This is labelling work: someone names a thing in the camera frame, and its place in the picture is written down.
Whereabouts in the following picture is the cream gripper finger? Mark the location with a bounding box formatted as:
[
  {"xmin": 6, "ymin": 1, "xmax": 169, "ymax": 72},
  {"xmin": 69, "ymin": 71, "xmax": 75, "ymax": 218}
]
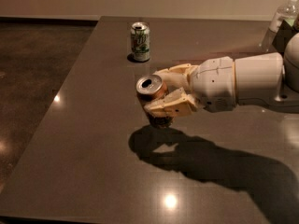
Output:
[
  {"xmin": 154, "ymin": 63, "xmax": 197, "ymax": 93},
  {"xmin": 144, "ymin": 88, "xmax": 204, "ymax": 118}
]

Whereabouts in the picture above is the orange soda can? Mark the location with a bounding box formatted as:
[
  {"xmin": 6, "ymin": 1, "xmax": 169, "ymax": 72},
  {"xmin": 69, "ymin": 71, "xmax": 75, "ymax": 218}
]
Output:
[{"xmin": 135, "ymin": 75, "xmax": 173, "ymax": 129}]

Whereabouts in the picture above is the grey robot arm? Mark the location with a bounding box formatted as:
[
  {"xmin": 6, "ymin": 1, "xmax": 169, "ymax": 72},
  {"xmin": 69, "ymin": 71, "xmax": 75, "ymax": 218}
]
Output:
[{"xmin": 145, "ymin": 35, "xmax": 299, "ymax": 118}]

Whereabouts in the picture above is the green white soda can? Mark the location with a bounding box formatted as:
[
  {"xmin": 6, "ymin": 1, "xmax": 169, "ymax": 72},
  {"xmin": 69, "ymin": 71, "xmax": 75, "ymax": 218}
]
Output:
[{"xmin": 131, "ymin": 22, "xmax": 150, "ymax": 62}]

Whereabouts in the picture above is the dark box at table edge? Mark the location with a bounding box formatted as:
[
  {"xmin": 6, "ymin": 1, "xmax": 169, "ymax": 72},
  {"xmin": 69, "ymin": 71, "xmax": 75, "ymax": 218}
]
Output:
[{"xmin": 272, "ymin": 21, "xmax": 299, "ymax": 55}]

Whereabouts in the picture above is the clear sanitizer pump bottle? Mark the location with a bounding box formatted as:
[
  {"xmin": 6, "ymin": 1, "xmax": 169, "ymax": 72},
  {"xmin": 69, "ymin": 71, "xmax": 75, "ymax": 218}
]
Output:
[{"xmin": 269, "ymin": 0, "xmax": 299, "ymax": 33}]

